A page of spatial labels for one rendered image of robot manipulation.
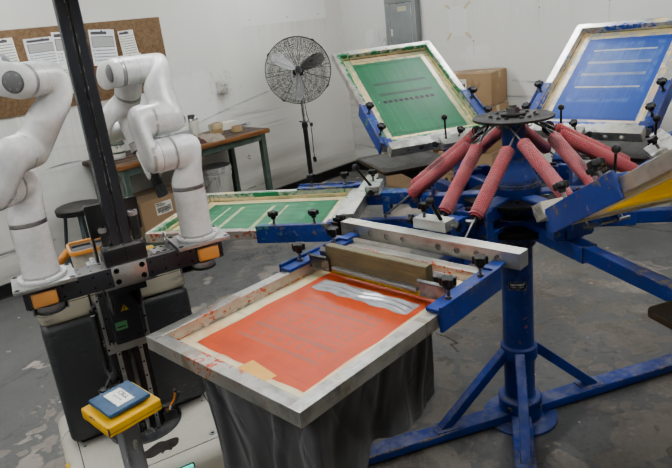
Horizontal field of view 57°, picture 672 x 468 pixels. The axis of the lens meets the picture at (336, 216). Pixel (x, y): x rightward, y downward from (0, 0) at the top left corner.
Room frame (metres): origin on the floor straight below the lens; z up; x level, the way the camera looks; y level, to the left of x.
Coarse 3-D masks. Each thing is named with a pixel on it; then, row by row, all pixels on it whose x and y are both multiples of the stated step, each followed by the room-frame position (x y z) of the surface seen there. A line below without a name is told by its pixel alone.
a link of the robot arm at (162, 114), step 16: (128, 64) 1.85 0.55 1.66; (144, 64) 1.88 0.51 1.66; (160, 64) 1.86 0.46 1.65; (128, 80) 1.85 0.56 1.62; (144, 80) 1.89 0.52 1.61; (160, 80) 1.82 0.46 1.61; (160, 96) 1.80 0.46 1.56; (176, 96) 1.84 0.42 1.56; (128, 112) 1.77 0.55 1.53; (144, 112) 1.74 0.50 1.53; (160, 112) 1.76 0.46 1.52; (176, 112) 1.79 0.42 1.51; (144, 128) 1.72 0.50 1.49; (160, 128) 1.76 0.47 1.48; (176, 128) 1.80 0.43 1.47; (144, 144) 1.70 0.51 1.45; (144, 160) 1.71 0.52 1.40; (160, 160) 1.70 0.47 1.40
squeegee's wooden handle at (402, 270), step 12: (336, 252) 1.75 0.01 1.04; (348, 252) 1.72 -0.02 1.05; (360, 252) 1.69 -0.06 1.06; (372, 252) 1.68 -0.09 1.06; (336, 264) 1.76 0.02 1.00; (348, 264) 1.72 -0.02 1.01; (360, 264) 1.69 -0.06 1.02; (372, 264) 1.65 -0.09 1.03; (384, 264) 1.62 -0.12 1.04; (396, 264) 1.59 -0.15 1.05; (408, 264) 1.56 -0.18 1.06; (420, 264) 1.54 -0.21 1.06; (384, 276) 1.63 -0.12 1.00; (396, 276) 1.59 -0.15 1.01; (408, 276) 1.56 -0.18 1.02; (420, 276) 1.53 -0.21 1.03; (432, 276) 1.54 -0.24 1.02
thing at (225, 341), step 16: (304, 288) 1.71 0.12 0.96; (368, 288) 1.66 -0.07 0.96; (272, 304) 1.63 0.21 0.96; (288, 304) 1.61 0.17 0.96; (240, 320) 1.55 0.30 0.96; (256, 320) 1.53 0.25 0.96; (208, 336) 1.47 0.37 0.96; (224, 336) 1.46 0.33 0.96; (240, 336) 1.45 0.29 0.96; (224, 352) 1.38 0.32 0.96; (240, 352) 1.37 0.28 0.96; (256, 352) 1.36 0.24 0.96
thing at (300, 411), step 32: (416, 256) 1.78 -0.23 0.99; (256, 288) 1.67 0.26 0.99; (192, 320) 1.51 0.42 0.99; (416, 320) 1.36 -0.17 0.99; (160, 352) 1.40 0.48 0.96; (192, 352) 1.33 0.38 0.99; (384, 352) 1.23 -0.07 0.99; (224, 384) 1.21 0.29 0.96; (256, 384) 1.16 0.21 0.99; (320, 384) 1.13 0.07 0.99; (352, 384) 1.14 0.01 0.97; (288, 416) 1.06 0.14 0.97
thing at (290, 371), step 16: (384, 288) 1.65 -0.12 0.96; (352, 304) 1.56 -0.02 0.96; (384, 320) 1.45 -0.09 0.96; (400, 320) 1.44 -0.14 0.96; (368, 336) 1.37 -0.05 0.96; (384, 336) 1.36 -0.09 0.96; (272, 352) 1.35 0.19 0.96; (336, 352) 1.31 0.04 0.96; (352, 352) 1.30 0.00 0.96; (272, 368) 1.27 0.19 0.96; (288, 368) 1.26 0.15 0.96; (304, 368) 1.26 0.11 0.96; (320, 368) 1.25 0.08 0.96; (336, 368) 1.24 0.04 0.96; (288, 384) 1.20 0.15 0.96; (304, 384) 1.19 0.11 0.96
